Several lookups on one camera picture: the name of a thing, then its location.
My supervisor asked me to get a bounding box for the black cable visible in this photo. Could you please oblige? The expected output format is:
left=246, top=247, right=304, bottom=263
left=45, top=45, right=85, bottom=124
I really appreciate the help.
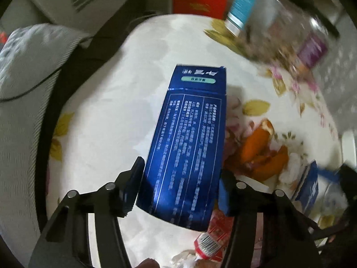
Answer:
left=0, top=33, right=92, bottom=102

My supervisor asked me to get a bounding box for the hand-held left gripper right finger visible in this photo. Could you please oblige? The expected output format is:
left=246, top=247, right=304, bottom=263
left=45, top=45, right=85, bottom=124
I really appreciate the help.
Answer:
left=219, top=170, right=325, bottom=268

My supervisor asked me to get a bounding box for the floral tablecloth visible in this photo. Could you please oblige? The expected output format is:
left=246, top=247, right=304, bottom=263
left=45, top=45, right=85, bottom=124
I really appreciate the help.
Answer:
left=46, top=13, right=343, bottom=268

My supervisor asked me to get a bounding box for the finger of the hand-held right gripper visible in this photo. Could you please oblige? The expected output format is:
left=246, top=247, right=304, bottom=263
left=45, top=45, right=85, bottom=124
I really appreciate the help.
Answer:
left=319, top=163, right=357, bottom=192

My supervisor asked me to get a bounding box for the orange peel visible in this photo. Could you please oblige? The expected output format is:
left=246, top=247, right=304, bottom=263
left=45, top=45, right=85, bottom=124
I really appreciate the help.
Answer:
left=224, top=119, right=289, bottom=182

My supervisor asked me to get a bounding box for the clear jar with purple label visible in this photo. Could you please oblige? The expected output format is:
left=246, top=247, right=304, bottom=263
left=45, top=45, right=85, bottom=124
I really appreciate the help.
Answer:
left=240, top=0, right=330, bottom=70

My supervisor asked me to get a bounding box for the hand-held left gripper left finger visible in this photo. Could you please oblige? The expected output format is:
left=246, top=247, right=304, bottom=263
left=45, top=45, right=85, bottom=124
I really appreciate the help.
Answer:
left=28, top=156, right=145, bottom=268

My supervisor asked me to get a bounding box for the blue patterned pillow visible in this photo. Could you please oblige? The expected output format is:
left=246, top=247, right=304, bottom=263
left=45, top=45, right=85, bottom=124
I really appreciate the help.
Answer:
left=0, top=24, right=92, bottom=101

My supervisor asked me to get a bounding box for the red and white wrapper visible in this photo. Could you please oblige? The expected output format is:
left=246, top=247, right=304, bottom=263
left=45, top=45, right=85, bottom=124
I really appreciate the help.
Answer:
left=194, top=212, right=235, bottom=260

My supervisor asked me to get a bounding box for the small blue and white carton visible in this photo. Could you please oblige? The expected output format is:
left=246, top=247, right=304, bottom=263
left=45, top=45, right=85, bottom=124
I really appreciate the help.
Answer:
left=291, top=160, right=320, bottom=215

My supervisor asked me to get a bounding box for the grey woven fabric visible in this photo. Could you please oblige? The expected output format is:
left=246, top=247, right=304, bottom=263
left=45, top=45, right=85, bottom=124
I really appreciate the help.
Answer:
left=0, top=70, right=60, bottom=243

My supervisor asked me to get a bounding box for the dark blue cardboard box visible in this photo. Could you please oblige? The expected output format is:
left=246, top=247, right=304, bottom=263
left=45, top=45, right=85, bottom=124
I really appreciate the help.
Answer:
left=136, top=64, right=228, bottom=232

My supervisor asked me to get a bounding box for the teal and white box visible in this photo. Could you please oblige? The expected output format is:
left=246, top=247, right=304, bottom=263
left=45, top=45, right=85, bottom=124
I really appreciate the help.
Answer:
left=224, top=0, right=258, bottom=37

